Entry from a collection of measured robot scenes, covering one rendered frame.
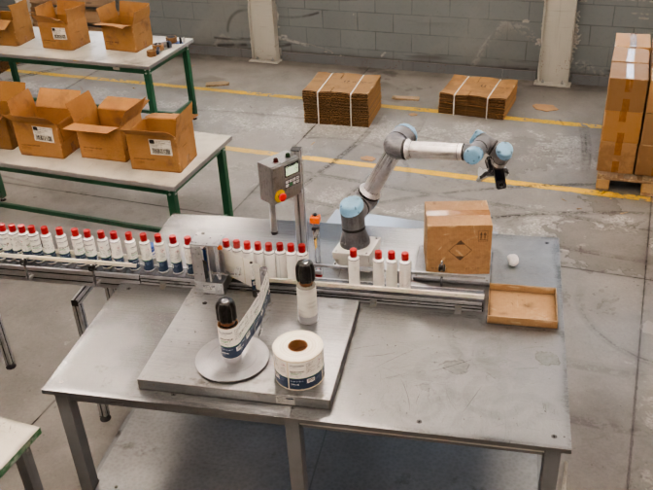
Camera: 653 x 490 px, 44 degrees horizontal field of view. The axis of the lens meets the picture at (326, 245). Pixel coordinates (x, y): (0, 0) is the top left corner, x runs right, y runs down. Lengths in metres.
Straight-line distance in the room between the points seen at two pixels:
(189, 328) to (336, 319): 0.65
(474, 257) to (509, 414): 0.95
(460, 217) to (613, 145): 2.86
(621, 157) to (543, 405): 3.58
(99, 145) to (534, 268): 2.94
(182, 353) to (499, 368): 1.32
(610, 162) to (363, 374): 3.71
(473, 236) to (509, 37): 5.10
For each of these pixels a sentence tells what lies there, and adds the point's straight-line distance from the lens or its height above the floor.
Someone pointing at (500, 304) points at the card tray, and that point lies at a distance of 3.80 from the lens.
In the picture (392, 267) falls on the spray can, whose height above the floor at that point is 1.01.
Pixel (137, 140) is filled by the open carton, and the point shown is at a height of 0.98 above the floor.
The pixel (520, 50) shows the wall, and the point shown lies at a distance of 8.78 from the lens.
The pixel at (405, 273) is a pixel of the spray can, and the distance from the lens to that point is 3.70.
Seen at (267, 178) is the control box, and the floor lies 1.42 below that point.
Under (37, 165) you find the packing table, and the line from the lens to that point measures 5.69.
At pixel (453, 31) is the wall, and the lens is 8.86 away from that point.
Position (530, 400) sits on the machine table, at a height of 0.83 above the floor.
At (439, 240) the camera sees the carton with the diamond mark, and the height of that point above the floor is 1.04.
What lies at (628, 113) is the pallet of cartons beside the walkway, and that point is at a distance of 6.48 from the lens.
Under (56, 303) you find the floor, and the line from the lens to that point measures 5.65.
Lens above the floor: 3.03
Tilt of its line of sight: 31 degrees down
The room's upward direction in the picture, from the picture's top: 3 degrees counter-clockwise
